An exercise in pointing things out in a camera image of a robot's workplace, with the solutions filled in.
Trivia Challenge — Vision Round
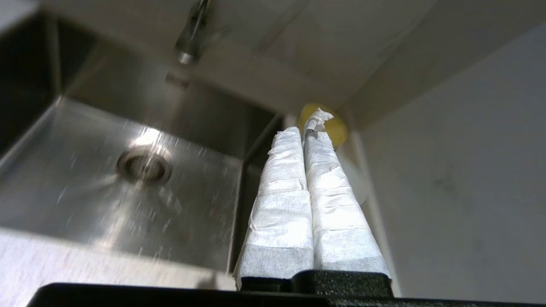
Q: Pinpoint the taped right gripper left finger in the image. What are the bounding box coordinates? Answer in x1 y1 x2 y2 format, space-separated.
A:
232 126 314 291

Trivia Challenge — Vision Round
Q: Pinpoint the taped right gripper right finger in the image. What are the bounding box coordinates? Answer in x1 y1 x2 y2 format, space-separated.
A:
302 107 392 282

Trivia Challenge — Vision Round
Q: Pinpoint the white bowl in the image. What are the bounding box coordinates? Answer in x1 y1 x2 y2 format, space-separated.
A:
337 151 371 205

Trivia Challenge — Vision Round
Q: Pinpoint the yellow bowl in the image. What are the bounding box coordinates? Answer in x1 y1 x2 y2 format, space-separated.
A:
298 103 348 148

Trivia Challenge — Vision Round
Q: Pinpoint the chrome gooseneck faucet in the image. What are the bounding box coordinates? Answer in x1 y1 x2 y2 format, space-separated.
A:
175 0 214 65

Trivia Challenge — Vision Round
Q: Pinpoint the stainless steel sink basin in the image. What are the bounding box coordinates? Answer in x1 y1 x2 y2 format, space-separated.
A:
0 13 284 273

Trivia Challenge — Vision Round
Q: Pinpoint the round metal drain strainer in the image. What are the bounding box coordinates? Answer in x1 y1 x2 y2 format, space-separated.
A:
116 145 173 186

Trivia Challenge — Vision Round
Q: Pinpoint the running water stream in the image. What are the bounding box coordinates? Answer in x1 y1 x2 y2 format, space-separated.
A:
141 64 188 171

